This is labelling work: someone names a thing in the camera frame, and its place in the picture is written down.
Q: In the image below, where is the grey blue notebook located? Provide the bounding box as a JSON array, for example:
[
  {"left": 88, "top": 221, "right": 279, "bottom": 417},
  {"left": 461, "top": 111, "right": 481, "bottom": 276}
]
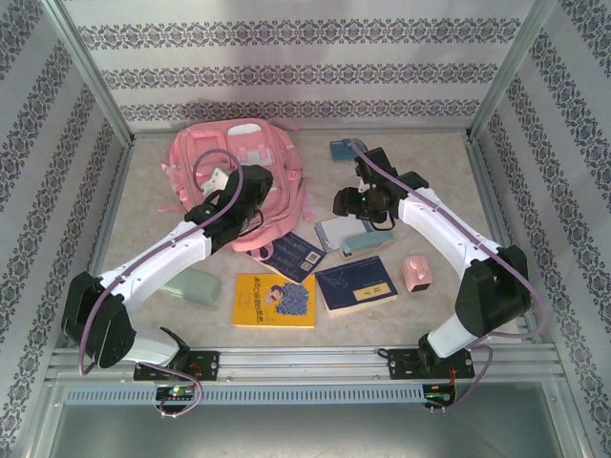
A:
[{"left": 313, "top": 217, "right": 357, "bottom": 254}]

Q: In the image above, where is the light blue stapler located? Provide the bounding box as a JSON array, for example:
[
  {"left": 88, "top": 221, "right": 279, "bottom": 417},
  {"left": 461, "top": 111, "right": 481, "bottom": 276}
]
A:
[{"left": 339, "top": 227, "right": 396, "bottom": 260}]

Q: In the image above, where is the small teal blue box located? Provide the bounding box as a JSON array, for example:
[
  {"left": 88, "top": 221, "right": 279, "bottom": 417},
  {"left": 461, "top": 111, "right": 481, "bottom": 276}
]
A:
[{"left": 328, "top": 137, "right": 368, "bottom": 164}]

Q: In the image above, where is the thin dark blue booklet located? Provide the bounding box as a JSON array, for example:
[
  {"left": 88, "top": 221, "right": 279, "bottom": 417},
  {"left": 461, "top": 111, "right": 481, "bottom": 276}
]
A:
[{"left": 245, "top": 232, "right": 327, "bottom": 285}]

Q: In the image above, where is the pink school backpack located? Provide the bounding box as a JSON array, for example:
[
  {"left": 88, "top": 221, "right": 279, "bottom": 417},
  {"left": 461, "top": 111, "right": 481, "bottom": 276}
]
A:
[{"left": 157, "top": 117, "right": 317, "bottom": 261}]

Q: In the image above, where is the thick dark blue book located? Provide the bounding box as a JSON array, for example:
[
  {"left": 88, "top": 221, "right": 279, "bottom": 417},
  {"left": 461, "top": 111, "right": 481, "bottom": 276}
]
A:
[{"left": 314, "top": 256, "right": 399, "bottom": 320}]

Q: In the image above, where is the pink pencil sharpener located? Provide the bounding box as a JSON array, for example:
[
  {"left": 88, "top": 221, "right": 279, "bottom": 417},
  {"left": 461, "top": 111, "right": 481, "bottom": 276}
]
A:
[{"left": 402, "top": 256, "right": 434, "bottom": 292}]

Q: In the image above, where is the pale green pencil case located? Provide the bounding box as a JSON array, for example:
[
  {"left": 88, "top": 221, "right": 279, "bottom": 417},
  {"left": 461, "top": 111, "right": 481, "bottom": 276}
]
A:
[{"left": 159, "top": 265, "right": 223, "bottom": 307}]

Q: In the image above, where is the yellow cartoon cover book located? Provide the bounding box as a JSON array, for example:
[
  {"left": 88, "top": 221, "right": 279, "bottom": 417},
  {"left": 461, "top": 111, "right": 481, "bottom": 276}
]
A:
[{"left": 230, "top": 272, "right": 317, "bottom": 330}]

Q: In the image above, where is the grey metal sheet panel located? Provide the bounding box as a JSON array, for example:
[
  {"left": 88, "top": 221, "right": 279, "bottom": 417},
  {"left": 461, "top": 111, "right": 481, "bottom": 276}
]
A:
[{"left": 47, "top": 403, "right": 579, "bottom": 458}]

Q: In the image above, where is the left gripper thin black wire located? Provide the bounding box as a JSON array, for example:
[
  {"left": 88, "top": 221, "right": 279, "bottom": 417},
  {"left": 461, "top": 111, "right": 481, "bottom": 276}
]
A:
[{"left": 237, "top": 208, "right": 267, "bottom": 239}]

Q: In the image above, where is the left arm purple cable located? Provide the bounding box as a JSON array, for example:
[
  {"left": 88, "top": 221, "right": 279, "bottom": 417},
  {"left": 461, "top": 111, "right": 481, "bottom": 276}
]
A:
[{"left": 77, "top": 148, "right": 245, "bottom": 422}]

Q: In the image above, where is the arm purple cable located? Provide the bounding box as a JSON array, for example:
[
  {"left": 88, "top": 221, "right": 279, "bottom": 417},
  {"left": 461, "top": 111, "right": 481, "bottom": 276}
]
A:
[
  {"left": 350, "top": 137, "right": 550, "bottom": 414},
  {"left": 77, "top": 148, "right": 245, "bottom": 422}
]

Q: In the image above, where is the thin aluminium wall base rail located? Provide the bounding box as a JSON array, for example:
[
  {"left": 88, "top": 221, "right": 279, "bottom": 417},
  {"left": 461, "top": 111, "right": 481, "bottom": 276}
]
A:
[{"left": 131, "top": 126, "right": 472, "bottom": 140}]

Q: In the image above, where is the wide aluminium side rail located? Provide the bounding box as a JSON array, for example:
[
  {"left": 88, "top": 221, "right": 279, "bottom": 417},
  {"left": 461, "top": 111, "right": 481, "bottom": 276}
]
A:
[
  {"left": 465, "top": 137, "right": 543, "bottom": 344},
  {"left": 66, "top": 142, "right": 135, "bottom": 354}
]

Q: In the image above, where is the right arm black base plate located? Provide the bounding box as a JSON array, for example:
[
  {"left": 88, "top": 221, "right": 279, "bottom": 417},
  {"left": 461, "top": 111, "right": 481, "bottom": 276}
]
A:
[{"left": 386, "top": 347, "right": 476, "bottom": 381}]

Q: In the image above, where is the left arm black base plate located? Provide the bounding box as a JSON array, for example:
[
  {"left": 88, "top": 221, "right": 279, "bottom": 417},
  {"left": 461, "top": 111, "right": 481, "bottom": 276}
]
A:
[{"left": 133, "top": 350, "right": 221, "bottom": 382}]

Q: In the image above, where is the aluminium frame post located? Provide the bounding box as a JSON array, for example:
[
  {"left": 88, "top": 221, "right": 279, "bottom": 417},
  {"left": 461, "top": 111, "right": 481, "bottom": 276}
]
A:
[
  {"left": 467, "top": 0, "right": 559, "bottom": 144},
  {"left": 45, "top": 0, "right": 137, "bottom": 150}
]

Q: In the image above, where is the slotted grey cable duct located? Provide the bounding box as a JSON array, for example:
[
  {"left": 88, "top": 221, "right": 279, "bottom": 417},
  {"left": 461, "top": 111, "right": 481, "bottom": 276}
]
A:
[{"left": 61, "top": 384, "right": 429, "bottom": 406}]

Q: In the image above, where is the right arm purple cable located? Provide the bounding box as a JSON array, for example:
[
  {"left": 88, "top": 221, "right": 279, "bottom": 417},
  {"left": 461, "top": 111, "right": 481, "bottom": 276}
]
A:
[{"left": 350, "top": 137, "right": 550, "bottom": 414}]

